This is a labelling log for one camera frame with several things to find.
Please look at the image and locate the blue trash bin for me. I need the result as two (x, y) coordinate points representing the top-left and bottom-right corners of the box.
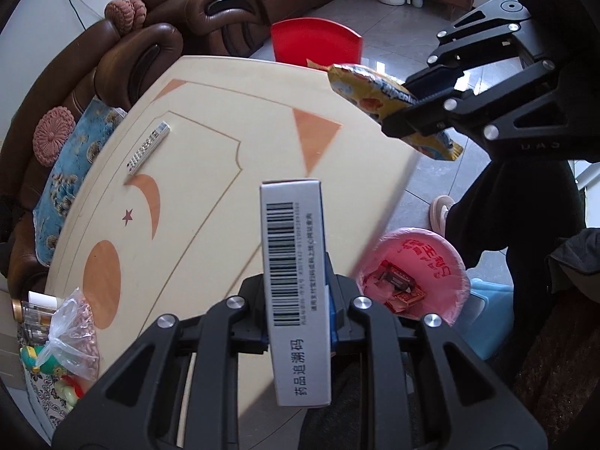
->
(454, 278), (514, 361)

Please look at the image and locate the purple playing card box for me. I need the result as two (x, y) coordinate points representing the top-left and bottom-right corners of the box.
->
(364, 260), (426, 314)

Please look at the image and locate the green yellow toy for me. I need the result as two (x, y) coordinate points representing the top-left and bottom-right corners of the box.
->
(19, 345), (67, 378)

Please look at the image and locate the white remote control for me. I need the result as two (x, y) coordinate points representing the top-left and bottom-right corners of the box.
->
(124, 121), (171, 184)

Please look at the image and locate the pink slipper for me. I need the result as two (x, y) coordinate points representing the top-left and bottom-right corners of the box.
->
(429, 195), (455, 237)

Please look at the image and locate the red plastic stool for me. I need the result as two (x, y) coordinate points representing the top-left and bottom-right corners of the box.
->
(270, 17), (363, 67)

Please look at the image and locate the pink round pillow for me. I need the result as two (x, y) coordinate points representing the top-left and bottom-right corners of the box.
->
(33, 106), (75, 168)

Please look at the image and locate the pink trash bag liner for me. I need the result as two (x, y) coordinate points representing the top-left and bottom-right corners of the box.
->
(357, 228), (471, 325)

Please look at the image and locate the patterned tray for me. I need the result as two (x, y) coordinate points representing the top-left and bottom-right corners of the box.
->
(24, 370), (84, 437)

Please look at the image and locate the blue white medicine box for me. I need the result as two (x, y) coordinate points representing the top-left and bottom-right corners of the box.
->
(260, 179), (332, 407)

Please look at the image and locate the brown leather sofa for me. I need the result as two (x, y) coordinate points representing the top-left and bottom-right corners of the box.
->
(1, 0), (183, 299)

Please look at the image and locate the clear plastic bag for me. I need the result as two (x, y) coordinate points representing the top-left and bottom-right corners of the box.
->
(33, 288), (100, 381)

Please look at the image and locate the blue floral seat cushion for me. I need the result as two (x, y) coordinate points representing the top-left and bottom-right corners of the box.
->
(33, 97), (127, 267)

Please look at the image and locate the glass jar with lid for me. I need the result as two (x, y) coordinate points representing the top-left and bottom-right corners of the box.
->
(11, 291), (62, 345)

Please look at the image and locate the yellow candy wrapper bag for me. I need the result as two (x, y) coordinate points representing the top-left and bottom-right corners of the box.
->
(306, 59), (464, 161)

